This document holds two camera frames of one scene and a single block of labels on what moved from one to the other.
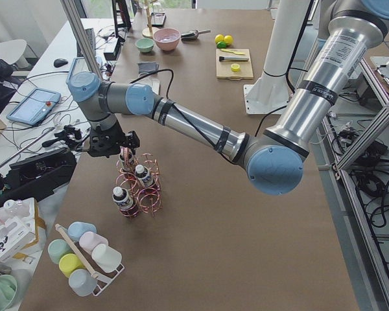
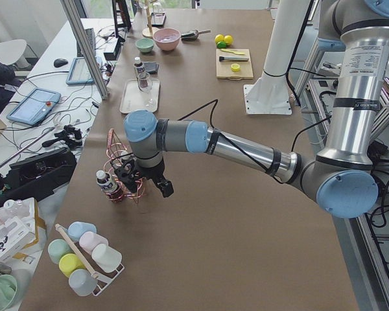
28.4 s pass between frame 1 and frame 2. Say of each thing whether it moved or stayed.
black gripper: moved
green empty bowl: stayed
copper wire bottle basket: moved
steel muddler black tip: stayed
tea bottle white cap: moved
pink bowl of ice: stayed
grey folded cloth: stayed
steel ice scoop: stayed
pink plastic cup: stayed
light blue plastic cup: stayed
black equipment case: stayed
